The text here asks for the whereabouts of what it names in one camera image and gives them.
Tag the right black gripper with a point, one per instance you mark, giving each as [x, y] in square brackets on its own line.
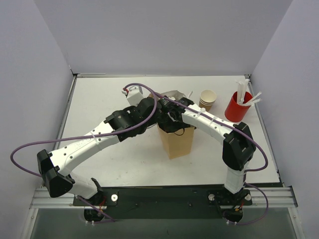
[173, 122]

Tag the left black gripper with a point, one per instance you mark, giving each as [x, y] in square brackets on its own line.
[138, 115]

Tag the brown paper bag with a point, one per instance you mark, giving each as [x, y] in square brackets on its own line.
[179, 143]

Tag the stack of paper cups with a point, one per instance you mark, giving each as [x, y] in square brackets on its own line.
[207, 99]

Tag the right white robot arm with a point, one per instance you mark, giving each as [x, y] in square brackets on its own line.
[237, 149]

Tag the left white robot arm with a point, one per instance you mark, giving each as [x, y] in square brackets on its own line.
[56, 167]

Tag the red cylindrical straw holder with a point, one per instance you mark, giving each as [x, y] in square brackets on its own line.
[235, 112]

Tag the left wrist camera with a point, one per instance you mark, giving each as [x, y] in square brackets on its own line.
[134, 94]

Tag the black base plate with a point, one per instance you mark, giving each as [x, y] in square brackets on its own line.
[164, 202]

